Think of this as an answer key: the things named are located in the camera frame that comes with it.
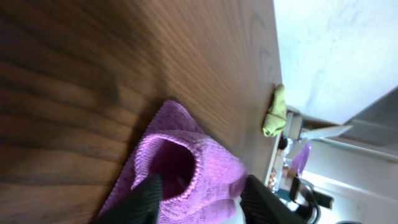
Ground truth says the green microfiber cloth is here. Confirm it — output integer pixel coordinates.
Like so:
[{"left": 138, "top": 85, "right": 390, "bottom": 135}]
[{"left": 262, "top": 84, "right": 287, "bottom": 138}]

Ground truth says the purple microfiber cloth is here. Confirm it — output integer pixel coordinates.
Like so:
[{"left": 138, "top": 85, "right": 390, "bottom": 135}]
[{"left": 98, "top": 100, "right": 247, "bottom": 223}]

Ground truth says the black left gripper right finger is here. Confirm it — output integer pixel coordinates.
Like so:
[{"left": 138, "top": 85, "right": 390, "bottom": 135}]
[{"left": 240, "top": 175, "right": 306, "bottom": 224}]

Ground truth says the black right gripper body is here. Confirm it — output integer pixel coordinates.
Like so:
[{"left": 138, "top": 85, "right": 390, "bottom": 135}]
[{"left": 289, "top": 177, "right": 334, "bottom": 223}]

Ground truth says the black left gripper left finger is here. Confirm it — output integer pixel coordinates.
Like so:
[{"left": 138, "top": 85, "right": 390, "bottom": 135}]
[{"left": 91, "top": 175, "right": 162, "bottom": 224}]

